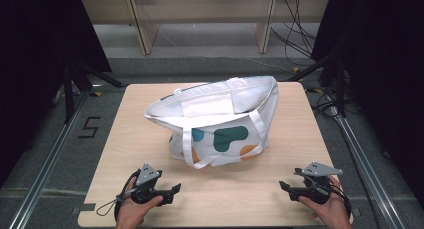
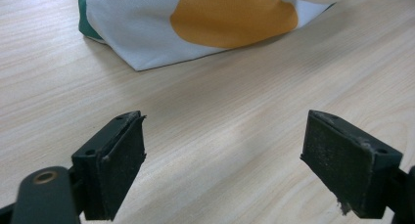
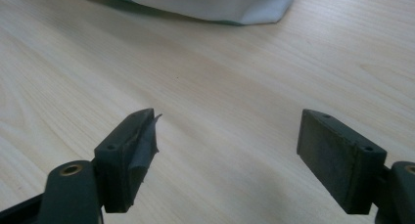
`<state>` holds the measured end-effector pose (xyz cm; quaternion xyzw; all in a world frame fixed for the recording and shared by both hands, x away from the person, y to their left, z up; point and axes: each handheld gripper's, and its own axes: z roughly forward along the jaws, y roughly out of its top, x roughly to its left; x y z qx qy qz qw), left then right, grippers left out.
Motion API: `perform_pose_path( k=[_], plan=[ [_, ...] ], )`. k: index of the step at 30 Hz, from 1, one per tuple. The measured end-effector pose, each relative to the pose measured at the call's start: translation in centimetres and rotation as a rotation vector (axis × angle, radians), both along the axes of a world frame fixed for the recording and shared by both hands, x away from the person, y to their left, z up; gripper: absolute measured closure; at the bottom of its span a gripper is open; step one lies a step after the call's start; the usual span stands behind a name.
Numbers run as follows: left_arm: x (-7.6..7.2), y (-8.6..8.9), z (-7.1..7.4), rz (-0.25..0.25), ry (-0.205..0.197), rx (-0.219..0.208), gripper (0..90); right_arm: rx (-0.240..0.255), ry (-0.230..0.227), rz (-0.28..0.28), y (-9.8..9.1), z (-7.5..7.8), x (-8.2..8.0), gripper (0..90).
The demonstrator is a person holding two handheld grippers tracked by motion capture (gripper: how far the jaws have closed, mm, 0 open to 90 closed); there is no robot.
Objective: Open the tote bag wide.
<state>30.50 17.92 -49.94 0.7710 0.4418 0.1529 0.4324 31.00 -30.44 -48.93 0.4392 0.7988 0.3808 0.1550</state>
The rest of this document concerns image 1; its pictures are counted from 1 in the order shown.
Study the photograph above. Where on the person's right hand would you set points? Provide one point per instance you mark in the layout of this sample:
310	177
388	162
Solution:
328	212

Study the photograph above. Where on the black curtain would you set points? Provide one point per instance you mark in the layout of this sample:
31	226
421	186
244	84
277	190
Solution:
383	72
36	55

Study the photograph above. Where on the aluminium floor rail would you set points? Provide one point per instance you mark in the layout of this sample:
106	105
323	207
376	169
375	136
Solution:
46	165
366	169

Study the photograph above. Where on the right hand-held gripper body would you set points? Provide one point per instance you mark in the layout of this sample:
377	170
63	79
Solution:
316	182

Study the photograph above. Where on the light wooden shelf unit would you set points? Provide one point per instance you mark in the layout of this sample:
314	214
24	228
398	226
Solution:
203	9

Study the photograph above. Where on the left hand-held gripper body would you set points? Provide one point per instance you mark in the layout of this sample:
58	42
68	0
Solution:
147	175

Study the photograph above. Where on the black metal stand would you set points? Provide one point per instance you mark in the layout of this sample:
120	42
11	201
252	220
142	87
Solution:
69	92
340	85

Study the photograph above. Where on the white tote bag coloured blobs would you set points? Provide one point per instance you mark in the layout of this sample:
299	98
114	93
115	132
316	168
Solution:
213	105

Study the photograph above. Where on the person's left hand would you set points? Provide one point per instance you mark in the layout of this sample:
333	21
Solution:
133	210

